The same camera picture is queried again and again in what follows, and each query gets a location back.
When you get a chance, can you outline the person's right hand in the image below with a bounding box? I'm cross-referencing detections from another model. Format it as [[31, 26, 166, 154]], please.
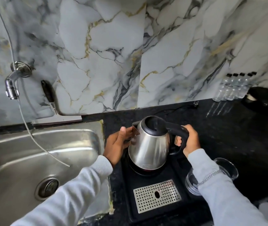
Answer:
[[174, 124, 201, 158]]

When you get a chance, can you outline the person's left hand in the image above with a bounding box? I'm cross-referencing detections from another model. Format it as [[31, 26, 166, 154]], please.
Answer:
[[103, 126, 137, 168]]

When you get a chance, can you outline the stainless steel electric kettle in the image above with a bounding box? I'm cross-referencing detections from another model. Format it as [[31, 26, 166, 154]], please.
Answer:
[[128, 116, 189, 170]]

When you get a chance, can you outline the person's left forearm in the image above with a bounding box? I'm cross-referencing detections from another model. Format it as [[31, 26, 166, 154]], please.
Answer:
[[11, 155, 114, 226]]

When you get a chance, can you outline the person's right forearm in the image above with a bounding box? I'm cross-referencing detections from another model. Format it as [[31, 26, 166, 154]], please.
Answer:
[[187, 148, 268, 226]]

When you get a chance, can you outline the round black kettle base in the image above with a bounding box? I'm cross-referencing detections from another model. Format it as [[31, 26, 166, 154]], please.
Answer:
[[127, 155, 172, 176]]

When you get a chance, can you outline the clear plastic water bottle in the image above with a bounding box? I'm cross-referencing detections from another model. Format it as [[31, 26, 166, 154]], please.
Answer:
[[212, 74, 233, 102], [227, 72, 245, 101], [234, 73, 253, 100], [240, 71, 257, 99], [220, 73, 239, 102]]

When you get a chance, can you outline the black plastic serving tray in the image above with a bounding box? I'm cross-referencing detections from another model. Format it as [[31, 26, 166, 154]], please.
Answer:
[[120, 151, 197, 223]]

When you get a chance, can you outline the perforated metal drip grate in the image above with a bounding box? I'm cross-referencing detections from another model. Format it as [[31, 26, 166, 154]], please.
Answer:
[[133, 179, 182, 214]]

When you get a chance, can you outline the black round pot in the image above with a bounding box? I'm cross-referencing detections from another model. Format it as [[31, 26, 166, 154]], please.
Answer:
[[241, 86, 268, 114]]

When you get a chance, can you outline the metal sink drain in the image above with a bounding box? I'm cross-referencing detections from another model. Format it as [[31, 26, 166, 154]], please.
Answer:
[[34, 177, 59, 201]]

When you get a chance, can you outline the stainless steel sink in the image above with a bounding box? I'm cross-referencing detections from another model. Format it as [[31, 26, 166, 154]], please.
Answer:
[[0, 121, 113, 226]]

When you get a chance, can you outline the silver chain bracelet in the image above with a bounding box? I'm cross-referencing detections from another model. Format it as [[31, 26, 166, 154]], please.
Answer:
[[197, 170, 222, 186]]

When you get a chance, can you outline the black handled metal scraper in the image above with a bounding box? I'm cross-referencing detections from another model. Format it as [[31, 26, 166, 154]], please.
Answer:
[[32, 80, 83, 126]]

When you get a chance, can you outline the thin clear hose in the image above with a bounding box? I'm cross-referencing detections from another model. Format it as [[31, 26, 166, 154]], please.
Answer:
[[0, 0, 71, 168]]

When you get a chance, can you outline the chrome wall faucet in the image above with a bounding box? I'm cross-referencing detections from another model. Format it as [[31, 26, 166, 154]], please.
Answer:
[[4, 61, 32, 100]]

